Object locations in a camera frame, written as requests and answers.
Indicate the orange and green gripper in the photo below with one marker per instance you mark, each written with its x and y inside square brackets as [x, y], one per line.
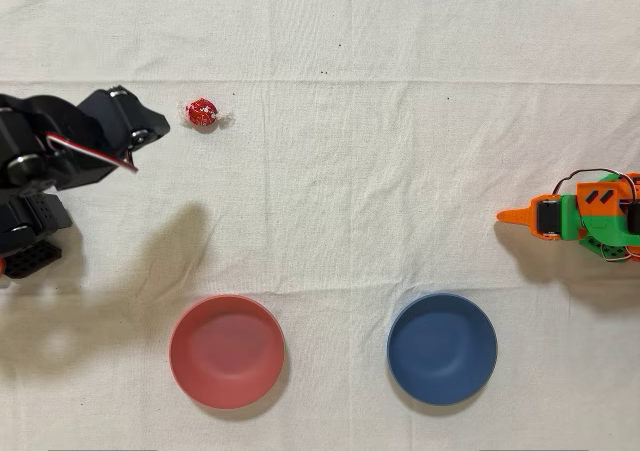
[547, 217]

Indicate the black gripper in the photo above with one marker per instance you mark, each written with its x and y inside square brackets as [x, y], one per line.
[125, 113]

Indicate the red candy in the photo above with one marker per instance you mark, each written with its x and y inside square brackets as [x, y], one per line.
[201, 112]

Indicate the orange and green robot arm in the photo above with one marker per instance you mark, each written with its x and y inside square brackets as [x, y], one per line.
[610, 231]

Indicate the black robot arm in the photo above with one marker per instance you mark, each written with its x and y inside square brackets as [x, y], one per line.
[30, 121]

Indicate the blue bowl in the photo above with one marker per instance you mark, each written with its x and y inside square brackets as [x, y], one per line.
[442, 348]

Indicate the red bowl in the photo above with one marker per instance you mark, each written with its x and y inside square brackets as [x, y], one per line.
[227, 351]

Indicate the white tablecloth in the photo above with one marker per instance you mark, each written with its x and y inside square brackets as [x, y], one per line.
[350, 171]

